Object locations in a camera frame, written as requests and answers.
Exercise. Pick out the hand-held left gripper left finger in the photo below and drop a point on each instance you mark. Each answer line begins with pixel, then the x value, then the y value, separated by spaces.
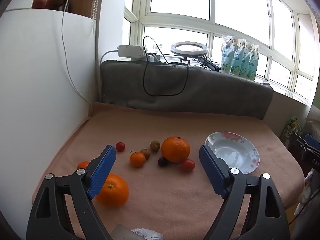
pixel 102 170

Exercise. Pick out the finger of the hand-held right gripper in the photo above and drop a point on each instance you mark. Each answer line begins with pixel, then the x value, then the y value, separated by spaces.
pixel 297 146
pixel 312 140

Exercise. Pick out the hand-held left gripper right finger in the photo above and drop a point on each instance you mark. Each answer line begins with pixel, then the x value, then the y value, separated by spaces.
pixel 212 170

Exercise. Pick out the small tangerine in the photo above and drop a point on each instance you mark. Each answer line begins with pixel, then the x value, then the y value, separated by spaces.
pixel 82 165
pixel 137 160

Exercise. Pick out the smooth large orange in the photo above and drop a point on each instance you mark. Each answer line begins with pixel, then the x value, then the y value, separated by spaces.
pixel 115 192

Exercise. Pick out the floral white bowl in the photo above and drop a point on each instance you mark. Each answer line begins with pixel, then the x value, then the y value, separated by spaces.
pixel 232 152

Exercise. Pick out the bumpy large orange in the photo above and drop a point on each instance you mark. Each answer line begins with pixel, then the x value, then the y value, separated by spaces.
pixel 175 150

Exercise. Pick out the dark purple grape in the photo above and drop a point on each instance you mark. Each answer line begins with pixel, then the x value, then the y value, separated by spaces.
pixel 162 162

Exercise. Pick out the person's right hand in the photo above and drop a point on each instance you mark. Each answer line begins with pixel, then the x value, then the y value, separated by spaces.
pixel 308 192

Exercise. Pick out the green packet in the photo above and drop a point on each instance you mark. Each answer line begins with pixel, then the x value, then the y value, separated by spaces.
pixel 291 127

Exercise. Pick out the red cherry tomato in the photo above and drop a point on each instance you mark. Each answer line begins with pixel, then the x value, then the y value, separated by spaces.
pixel 120 146
pixel 188 165

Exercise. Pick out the brown longan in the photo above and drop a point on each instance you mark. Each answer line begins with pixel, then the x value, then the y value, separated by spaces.
pixel 155 145
pixel 146 153

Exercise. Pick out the pink blanket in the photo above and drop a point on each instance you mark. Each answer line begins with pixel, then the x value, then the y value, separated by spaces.
pixel 162 200

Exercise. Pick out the grey cushion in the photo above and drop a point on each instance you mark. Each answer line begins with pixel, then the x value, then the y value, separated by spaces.
pixel 212 92

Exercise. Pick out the white knit cloth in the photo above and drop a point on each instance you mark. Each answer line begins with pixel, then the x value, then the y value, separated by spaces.
pixel 147 234

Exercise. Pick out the white cabinet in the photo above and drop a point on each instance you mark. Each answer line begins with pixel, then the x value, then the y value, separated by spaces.
pixel 37 85

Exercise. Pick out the white power strip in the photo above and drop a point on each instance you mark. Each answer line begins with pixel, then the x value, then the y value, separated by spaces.
pixel 131 52

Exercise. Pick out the white window frame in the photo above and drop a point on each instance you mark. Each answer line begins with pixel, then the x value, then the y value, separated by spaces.
pixel 212 28

